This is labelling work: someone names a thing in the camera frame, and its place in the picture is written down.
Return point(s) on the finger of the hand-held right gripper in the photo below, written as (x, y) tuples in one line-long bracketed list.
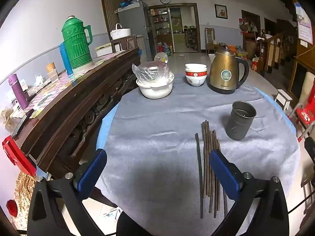
[(310, 151)]

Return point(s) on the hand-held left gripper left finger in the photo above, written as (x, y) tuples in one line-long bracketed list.
[(92, 172)]

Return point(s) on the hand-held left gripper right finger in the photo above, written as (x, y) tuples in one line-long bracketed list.
[(224, 174)]

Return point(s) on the bunch of brown chopsticks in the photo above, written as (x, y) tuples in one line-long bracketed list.
[(206, 152)]

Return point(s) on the grey metal chopstick holder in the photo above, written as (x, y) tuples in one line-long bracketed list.
[(240, 123)]

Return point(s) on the red plastic chair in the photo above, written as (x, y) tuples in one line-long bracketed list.
[(306, 114)]

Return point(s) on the blue table cover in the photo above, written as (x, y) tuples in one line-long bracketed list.
[(105, 127)]

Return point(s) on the white stool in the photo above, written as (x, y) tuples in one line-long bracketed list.
[(283, 94)]

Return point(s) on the carved wooden sideboard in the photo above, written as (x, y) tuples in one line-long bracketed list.
[(73, 108)]

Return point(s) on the grey tablecloth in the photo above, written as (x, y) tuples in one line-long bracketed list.
[(152, 140)]

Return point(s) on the beige armchair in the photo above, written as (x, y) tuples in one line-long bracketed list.
[(307, 81)]

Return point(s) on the beige woven cloth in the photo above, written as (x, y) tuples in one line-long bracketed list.
[(24, 194)]

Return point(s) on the red plastic box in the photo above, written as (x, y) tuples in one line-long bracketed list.
[(17, 156)]

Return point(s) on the black smartphone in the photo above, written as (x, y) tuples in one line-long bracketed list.
[(22, 124)]

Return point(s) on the checkered cloth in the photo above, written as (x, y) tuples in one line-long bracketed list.
[(49, 95)]

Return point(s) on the small red object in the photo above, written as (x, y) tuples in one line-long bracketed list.
[(11, 207)]

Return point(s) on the wooden pillar cabinet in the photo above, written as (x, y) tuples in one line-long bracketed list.
[(304, 61)]

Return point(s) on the red and white carton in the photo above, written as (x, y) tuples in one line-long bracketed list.
[(256, 65)]

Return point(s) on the golden electric kettle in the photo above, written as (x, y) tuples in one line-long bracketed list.
[(225, 71)]

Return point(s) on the large white bowl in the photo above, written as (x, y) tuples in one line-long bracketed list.
[(155, 89)]

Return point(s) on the white bowl with red band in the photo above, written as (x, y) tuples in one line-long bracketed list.
[(196, 73)]

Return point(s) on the orange and white box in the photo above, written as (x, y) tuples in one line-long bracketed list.
[(52, 72)]

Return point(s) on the wooden stair railing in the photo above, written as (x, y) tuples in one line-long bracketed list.
[(270, 51)]

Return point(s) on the purple bottle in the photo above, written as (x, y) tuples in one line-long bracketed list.
[(18, 91)]

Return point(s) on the blue thermos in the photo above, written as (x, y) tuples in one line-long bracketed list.
[(65, 59)]

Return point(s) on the white chest freezer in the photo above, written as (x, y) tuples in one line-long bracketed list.
[(103, 50)]

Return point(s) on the green thermos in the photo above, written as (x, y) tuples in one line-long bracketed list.
[(76, 46)]

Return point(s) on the orange cardboard box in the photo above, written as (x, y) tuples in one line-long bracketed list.
[(232, 47)]

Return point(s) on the small white floor fan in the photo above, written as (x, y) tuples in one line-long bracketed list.
[(161, 57)]

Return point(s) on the blue water jug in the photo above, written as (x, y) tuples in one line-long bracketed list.
[(167, 50)]

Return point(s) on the dark carved wooden chair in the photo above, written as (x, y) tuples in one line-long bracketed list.
[(123, 39)]

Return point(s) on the tall-backed wooden chair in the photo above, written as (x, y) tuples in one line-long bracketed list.
[(209, 35)]

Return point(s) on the hanging baskets and bags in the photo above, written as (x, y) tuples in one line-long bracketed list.
[(246, 27)]

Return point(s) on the metal kitchen rack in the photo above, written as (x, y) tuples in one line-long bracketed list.
[(192, 38)]

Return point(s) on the dark wooden door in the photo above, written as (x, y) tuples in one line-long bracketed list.
[(251, 13)]

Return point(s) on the grey refrigerator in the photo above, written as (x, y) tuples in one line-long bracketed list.
[(133, 27)]

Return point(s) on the pantry shelf with bottles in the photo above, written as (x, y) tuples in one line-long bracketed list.
[(160, 24)]

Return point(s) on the framed picture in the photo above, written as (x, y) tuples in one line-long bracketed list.
[(221, 11)]

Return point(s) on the brown wooden door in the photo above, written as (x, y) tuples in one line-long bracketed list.
[(110, 5)]

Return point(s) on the blue plastic bag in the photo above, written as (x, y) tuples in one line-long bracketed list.
[(126, 4)]

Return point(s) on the wall calendar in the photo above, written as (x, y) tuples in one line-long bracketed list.
[(305, 27)]

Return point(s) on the wooden doorway frame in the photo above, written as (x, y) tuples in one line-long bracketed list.
[(172, 4)]

